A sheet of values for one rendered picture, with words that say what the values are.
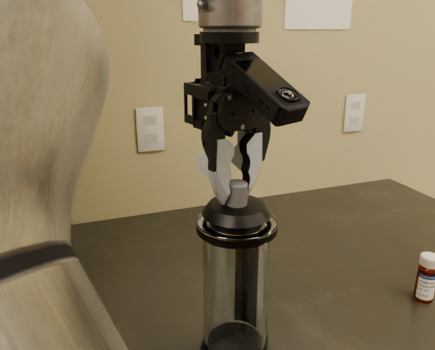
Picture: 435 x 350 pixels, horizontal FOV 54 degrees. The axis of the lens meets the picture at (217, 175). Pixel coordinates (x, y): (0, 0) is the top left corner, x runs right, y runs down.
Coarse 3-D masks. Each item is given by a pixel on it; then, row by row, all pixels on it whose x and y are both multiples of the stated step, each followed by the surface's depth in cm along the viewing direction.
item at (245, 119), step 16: (208, 32) 48; (224, 32) 47; (240, 32) 47; (256, 32) 49; (208, 48) 52; (224, 48) 49; (240, 48) 51; (208, 64) 53; (208, 80) 53; (224, 80) 50; (192, 96) 53; (208, 96) 50; (224, 96) 49; (240, 96) 50; (192, 112) 54; (224, 112) 50; (240, 112) 51; (256, 112) 52; (224, 128) 50; (240, 128) 52
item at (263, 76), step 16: (224, 64) 50; (240, 64) 48; (256, 64) 49; (240, 80) 48; (256, 80) 47; (272, 80) 47; (256, 96) 46; (272, 96) 45; (288, 96) 45; (272, 112) 45; (288, 112) 44; (304, 112) 46
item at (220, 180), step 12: (228, 144) 52; (204, 156) 55; (216, 156) 51; (228, 156) 52; (204, 168) 55; (216, 168) 52; (228, 168) 53; (216, 180) 52; (228, 180) 53; (216, 192) 54; (228, 192) 54
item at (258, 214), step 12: (240, 180) 56; (240, 192) 54; (216, 204) 56; (228, 204) 55; (240, 204) 55; (252, 204) 56; (264, 204) 56; (204, 216) 55; (216, 216) 53; (228, 216) 53; (240, 216) 52; (252, 216) 53; (264, 216) 54; (216, 228) 54; (228, 228) 53; (240, 228) 52; (252, 228) 53
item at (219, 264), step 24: (240, 240) 51; (216, 264) 54; (240, 264) 53; (264, 264) 55; (216, 288) 56; (240, 288) 55; (264, 288) 57; (216, 312) 57; (240, 312) 56; (264, 312) 58; (216, 336) 58; (240, 336) 57; (264, 336) 60
